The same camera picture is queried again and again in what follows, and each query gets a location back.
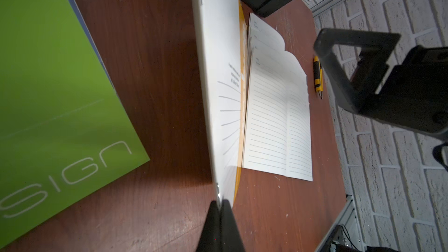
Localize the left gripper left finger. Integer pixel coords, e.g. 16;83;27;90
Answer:
196;201;221;252

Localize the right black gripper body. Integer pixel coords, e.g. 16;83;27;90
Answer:
360;45;448;140

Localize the open white lined notebook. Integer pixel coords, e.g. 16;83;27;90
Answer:
242;14;313;182

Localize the yellow white cover notebook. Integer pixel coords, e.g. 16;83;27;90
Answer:
192;0;246;203

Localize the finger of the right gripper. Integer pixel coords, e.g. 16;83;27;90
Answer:
313;28;401;114

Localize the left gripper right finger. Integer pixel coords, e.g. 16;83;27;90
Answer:
220;199;245;252

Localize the purple cover notebook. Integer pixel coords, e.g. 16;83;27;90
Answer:
68;0;115;89

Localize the yellow utility knife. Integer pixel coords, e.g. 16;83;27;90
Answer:
313;56;323;99

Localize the green cover notebook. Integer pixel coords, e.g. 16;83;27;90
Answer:
1;0;149;246

